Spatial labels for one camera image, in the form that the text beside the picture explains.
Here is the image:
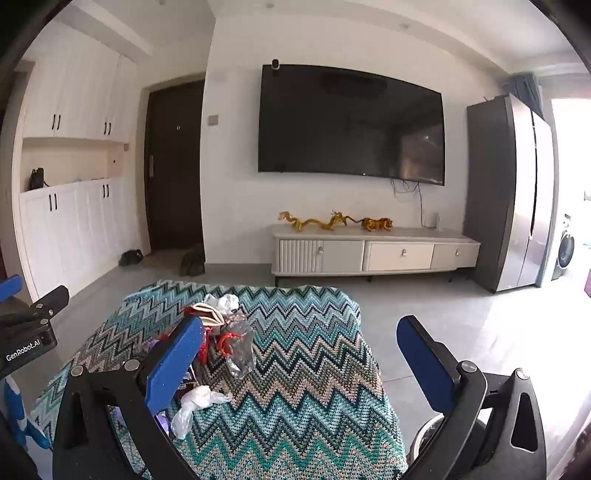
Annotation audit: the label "clear bag with red handle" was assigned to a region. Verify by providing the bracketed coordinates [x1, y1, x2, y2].
[216, 313, 256, 379]

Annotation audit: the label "red and cream paper bag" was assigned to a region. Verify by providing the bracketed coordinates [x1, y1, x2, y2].
[183, 302, 226, 329]

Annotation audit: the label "white printed plastic bag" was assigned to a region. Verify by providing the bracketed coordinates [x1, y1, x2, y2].
[204, 293, 239, 316]

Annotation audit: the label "blue white gloved left hand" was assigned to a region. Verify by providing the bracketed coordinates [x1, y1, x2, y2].
[2, 375, 50, 450]

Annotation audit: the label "dark shoes by cabinet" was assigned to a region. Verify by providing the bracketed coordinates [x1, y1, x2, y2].
[118, 249, 144, 267]

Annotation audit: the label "small white plastic bag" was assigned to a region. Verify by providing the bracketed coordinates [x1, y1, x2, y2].
[170, 385, 232, 440]

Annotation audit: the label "white built-in shoe cabinet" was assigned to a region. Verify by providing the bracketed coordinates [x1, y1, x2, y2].
[4, 39, 139, 300]

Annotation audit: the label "black handbag on shelf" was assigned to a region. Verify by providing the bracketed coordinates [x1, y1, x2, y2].
[28, 167, 48, 191]

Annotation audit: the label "dark boots by door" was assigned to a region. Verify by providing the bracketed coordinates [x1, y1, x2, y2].
[179, 244, 205, 277]

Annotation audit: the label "front-load washing machine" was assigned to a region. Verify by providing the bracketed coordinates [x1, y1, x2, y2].
[551, 214, 576, 281]

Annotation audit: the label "teal zigzag knitted blanket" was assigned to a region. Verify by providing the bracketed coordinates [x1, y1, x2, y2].
[30, 279, 410, 480]

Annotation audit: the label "dark brown entrance door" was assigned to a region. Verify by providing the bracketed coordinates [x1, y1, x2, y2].
[144, 80, 204, 256]

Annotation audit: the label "golden tiger figurine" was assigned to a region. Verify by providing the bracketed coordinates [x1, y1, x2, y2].
[361, 217, 393, 232]

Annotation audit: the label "white tv console cabinet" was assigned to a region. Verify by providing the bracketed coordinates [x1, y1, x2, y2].
[271, 225, 480, 278]

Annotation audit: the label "golden dragon figurine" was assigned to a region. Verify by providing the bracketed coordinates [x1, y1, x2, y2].
[277, 211, 352, 231]

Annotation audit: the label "grey double door refrigerator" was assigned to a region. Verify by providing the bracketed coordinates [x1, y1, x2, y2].
[463, 94, 554, 293]

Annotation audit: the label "large black wall television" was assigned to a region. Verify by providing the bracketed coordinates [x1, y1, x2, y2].
[257, 62, 446, 186]

